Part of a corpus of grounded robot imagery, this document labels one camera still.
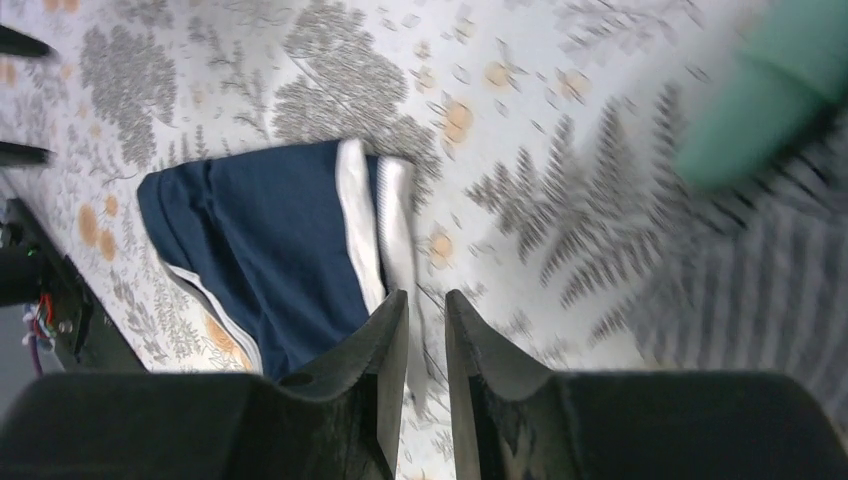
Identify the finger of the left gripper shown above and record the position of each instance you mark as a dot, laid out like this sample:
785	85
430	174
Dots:
19	155

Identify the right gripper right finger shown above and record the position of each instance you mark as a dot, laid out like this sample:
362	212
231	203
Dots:
515	418

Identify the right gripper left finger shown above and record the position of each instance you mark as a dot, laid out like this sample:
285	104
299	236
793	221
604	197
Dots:
338	417

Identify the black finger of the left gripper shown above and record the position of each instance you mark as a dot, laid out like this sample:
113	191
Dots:
15	43

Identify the navy blue white-trimmed underwear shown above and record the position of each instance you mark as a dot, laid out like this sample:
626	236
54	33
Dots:
291	248

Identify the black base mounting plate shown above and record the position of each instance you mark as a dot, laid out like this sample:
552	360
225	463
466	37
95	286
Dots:
70	321

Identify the grey striped cloth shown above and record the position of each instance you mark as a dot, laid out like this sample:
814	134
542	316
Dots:
747	278

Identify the floral patterned table mat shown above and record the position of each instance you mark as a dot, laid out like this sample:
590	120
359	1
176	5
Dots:
529	126

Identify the mint green rolled cloth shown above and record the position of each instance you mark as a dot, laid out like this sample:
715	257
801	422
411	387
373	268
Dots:
792	68

